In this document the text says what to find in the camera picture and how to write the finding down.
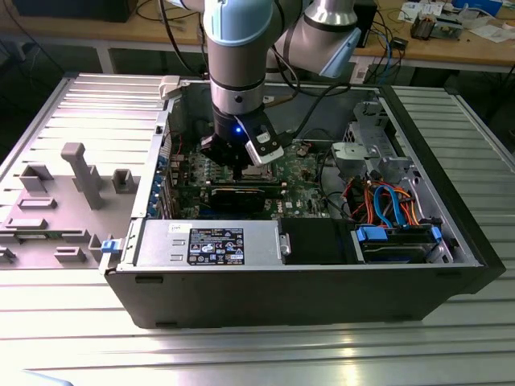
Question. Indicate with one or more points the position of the silver-topped CPU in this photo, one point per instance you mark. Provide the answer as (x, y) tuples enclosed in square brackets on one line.
[(249, 173)]

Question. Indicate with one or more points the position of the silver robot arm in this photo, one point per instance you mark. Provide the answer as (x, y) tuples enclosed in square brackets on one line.
[(237, 60)]

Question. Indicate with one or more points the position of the CPU socket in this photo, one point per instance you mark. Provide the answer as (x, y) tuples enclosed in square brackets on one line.
[(262, 175)]

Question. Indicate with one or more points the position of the green RAM stick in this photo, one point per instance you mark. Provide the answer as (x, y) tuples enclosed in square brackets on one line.
[(249, 186)]

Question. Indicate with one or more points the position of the black graphics card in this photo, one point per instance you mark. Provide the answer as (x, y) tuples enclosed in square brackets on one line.
[(237, 201)]

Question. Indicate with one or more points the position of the silver coin battery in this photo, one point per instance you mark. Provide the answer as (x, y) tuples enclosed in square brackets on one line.
[(301, 152)]

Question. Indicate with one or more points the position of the green motherboard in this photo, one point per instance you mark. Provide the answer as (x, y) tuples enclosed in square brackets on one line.
[(297, 181)]

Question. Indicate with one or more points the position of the silver power supply unit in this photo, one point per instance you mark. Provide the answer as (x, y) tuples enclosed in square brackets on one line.
[(161, 245)]

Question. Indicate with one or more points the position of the black plastic shroud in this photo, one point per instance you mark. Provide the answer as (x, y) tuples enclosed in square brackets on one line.
[(318, 241)]

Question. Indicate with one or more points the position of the blue plastic latch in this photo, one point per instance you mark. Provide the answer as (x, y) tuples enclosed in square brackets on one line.
[(110, 246)]

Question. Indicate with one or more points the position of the black PC case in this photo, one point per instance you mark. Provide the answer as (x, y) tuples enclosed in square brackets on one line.
[(281, 297)]

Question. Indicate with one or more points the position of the grey parts rack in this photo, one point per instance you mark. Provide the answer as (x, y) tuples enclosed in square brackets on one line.
[(60, 209)]

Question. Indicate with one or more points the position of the tall black box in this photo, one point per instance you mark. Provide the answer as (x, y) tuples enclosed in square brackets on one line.
[(366, 28)]

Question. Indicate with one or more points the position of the wooden desk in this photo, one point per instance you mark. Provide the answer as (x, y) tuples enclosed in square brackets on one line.
[(80, 30)]

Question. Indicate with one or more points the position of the hard disk in blue carrier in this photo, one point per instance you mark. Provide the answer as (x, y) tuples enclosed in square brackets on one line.
[(394, 245)]

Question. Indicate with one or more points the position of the small black adapter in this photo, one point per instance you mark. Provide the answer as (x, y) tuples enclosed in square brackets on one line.
[(400, 43)]

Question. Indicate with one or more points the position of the wide black box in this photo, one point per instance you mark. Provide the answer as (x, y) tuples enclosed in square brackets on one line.
[(72, 10)]

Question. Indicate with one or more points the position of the metal finned part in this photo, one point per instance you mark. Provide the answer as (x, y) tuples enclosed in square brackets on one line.
[(421, 28)]

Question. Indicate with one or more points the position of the white papers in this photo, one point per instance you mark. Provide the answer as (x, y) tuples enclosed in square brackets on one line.
[(414, 10)]

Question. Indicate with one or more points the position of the silver metal device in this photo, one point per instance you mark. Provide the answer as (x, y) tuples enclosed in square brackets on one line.
[(446, 26)]

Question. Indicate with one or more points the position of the blue plastic box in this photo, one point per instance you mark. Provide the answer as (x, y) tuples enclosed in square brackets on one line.
[(479, 5)]

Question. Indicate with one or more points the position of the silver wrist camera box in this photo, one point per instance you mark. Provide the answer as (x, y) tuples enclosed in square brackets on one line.
[(265, 150)]

